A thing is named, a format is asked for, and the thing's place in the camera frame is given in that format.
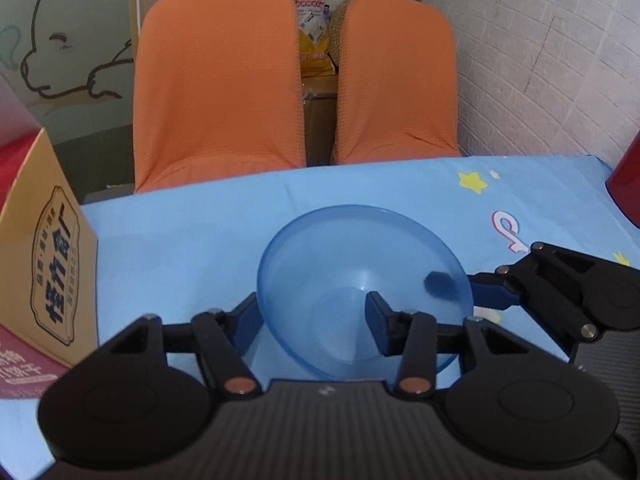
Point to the red thermos jug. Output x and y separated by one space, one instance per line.
627 185

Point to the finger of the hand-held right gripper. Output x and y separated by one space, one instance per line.
487 278
495 299

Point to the blue translucent plastic bowl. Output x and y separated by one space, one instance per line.
350 250

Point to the orange chair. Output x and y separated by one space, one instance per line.
400 75
215 85

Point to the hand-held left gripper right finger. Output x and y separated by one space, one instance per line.
376 320

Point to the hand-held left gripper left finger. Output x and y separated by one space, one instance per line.
247 320

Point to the brown cardboard box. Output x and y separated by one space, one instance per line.
320 120

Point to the red cracker box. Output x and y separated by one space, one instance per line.
50 260

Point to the yellow snack packet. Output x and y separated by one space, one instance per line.
312 25

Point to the blue cartoon printed tablecloth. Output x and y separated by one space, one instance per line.
175 240

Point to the frosted glass door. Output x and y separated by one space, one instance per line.
75 20

